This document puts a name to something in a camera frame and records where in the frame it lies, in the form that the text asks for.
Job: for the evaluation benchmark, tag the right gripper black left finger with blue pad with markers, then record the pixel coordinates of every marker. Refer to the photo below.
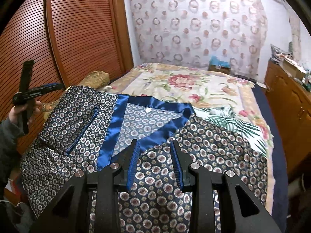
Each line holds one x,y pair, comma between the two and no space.
127,160

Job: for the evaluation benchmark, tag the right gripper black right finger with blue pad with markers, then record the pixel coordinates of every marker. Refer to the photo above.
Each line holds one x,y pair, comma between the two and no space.
181,162

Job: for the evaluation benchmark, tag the navy patterned satin pajama shirt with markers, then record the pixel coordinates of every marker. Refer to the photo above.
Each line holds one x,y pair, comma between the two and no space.
88,129

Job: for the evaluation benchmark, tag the person's left hand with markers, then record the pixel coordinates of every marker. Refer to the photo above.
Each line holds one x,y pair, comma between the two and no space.
16,110

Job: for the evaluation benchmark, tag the floral palm leaf blanket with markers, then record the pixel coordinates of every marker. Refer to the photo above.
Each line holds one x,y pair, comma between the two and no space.
226,101

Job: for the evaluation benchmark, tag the beige golden pillow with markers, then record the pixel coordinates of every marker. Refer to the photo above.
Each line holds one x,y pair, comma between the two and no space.
96,80

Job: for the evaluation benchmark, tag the brown louvered wardrobe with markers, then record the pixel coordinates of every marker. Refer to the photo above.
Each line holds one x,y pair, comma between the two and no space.
66,39

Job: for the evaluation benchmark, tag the teal box behind bed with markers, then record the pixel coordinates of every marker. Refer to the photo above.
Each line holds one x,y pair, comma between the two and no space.
216,65

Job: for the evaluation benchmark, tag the navy blue bed sheet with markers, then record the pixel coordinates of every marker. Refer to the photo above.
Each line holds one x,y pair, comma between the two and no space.
280,190

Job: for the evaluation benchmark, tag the wooden sideboard cabinet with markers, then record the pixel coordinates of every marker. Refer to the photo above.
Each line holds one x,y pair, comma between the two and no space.
290,105

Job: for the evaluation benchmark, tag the pink circle patterned curtain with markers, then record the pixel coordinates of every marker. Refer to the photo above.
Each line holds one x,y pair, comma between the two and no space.
189,32

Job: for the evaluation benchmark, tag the clutter on sideboard top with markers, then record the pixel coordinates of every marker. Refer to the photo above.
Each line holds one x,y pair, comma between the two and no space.
295,70

